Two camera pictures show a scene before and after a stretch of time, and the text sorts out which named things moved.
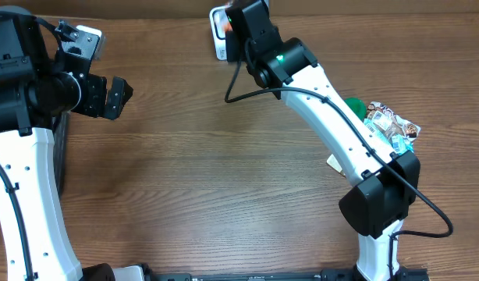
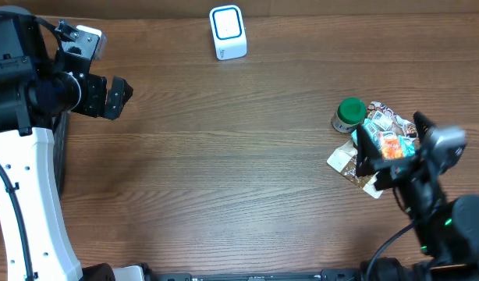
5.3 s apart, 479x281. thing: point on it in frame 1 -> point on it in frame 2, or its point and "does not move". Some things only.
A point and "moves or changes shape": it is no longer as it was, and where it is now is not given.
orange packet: x=227 y=27 -> x=391 y=146
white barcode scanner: x=218 y=22 does not move
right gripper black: x=236 y=55 -> x=390 y=175
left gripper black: x=98 y=106 does not move
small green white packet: x=401 y=144 does not move
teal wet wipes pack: x=379 y=130 moves or changes shape
